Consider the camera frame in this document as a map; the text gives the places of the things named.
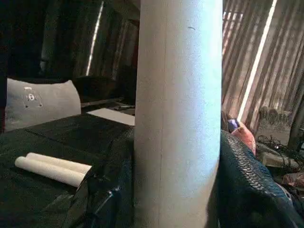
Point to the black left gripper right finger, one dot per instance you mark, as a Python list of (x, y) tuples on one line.
[(247, 185)]

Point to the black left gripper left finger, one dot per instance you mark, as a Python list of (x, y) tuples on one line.
[(104, 185)]

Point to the pink cloth item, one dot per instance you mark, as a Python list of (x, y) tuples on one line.
[(247, 139)]

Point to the black work mat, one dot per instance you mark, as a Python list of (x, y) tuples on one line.
[(59, 137)]

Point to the grey cushion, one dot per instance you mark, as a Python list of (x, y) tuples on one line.
[(42, 104)]

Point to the beige striped window curtain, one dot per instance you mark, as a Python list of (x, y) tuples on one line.
[(268, 59)]

